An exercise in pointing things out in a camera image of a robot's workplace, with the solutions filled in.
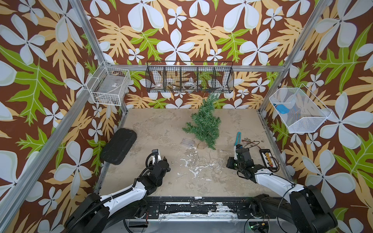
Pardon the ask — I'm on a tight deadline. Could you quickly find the small green christmas tree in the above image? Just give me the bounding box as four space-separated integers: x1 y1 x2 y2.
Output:
182 94 221 150

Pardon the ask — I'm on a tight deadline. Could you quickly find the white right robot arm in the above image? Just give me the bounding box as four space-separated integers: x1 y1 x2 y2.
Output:
227 145 338 233

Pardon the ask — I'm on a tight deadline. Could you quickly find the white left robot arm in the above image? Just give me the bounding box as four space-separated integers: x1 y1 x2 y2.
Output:
65 158 171 233

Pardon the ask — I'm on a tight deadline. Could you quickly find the teal utility knife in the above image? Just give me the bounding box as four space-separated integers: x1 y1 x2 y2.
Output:
234 132 241 146

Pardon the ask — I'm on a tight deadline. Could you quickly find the black tray with parts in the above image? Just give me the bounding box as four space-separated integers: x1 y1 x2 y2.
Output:
259 149 280 173

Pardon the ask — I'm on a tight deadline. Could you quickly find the clear plastic battery box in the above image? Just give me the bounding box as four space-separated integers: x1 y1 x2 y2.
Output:
181 138 195 148

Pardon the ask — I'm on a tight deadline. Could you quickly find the black oval case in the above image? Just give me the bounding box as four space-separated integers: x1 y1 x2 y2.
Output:
101 128 137 165

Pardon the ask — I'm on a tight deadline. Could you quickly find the blue object in basket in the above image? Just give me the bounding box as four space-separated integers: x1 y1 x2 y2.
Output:
275 104 290 114

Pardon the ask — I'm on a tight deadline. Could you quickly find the small circuit board with leds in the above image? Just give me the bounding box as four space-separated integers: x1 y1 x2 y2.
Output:
248 222 269 233

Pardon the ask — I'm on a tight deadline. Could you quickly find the white hexagonal mesh basket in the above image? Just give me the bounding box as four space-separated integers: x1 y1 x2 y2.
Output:
269 84 332 134

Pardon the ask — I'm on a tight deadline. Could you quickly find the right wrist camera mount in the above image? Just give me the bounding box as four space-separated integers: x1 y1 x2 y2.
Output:
234 144 252 161

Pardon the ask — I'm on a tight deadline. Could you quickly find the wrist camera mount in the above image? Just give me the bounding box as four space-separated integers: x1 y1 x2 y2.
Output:
234 144 252 161
152 149 161 165

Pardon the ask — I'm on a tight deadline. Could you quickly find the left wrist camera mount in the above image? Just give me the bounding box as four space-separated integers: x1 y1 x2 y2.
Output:
152 149 161 165

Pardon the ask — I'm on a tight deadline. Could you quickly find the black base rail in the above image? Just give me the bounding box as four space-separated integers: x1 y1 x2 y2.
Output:
93 196 277 219

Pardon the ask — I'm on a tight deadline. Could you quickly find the black wire wall basket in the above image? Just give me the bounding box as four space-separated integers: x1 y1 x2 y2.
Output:
145 61 235 93

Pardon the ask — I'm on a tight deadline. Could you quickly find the white square wire basket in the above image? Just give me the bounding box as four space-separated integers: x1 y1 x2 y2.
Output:
87 66 131 106

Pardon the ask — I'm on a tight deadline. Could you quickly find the vertical aluminium frame post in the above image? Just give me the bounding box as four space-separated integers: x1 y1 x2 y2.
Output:
258 1 330 114

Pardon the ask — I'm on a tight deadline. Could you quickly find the left aluminium frame post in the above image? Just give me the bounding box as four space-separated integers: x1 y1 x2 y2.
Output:
69 1 128 115

